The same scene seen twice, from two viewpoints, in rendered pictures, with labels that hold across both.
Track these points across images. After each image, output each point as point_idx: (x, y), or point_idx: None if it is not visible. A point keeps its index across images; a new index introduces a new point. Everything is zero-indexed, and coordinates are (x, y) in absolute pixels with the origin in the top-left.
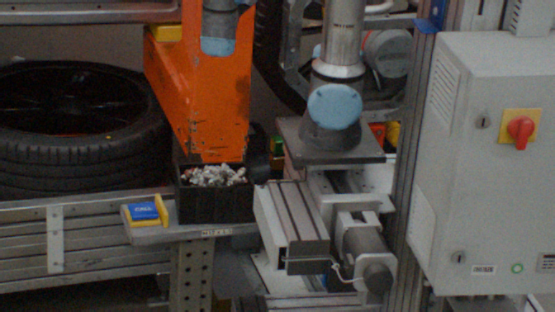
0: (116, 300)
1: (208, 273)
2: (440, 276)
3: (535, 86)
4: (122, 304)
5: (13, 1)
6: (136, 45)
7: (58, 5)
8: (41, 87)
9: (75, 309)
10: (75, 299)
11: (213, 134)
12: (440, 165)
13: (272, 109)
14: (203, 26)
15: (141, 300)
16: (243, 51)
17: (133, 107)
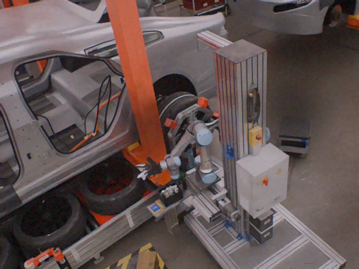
0: (146, 223)
1: (175, 213)
2: (254, 214)
3: (266, 172)
4: (149, 223)
5: (90, 160)
6: None
7: (101, 156)
8: (99, 174)
9: (138, 230)
10: (135, 227)
11: (162, 177)
12: (247, 191)
13: None
14: (171, 173)
15: (153, 220)
16: (164, 156)
17: (128, 170)
